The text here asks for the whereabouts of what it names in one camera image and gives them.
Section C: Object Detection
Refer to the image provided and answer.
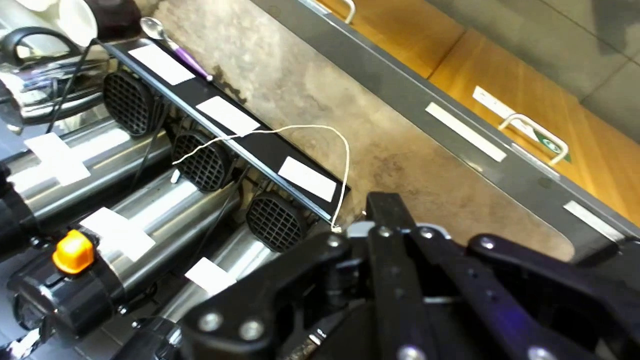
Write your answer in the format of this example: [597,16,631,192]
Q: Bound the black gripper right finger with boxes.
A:
[386,192,640,360]

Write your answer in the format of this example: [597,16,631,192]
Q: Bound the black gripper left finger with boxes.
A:
[178,191,401,360]

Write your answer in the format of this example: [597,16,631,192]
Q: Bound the black airpot rack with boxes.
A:
[96,36,352,254]

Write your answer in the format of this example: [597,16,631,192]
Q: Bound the steel airpot with orange cap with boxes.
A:
[5,178,243,339]

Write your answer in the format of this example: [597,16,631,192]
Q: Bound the wooden base cabinet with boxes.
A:
[317,0,640,232]

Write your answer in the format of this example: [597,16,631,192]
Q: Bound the black mug white interior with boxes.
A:
[56,0,143,48]

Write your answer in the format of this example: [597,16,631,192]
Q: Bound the thin white cable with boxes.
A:
[170,122,353,235]

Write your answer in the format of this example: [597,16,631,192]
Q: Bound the metal drawer handle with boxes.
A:
[340,0,359,26]
[495,112,572,168]

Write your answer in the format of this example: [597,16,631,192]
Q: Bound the purple-handled metal spoon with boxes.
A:
[138,14,216,85]

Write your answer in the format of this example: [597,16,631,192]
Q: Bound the glass carafe black handle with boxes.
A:
[0,25,103,133]

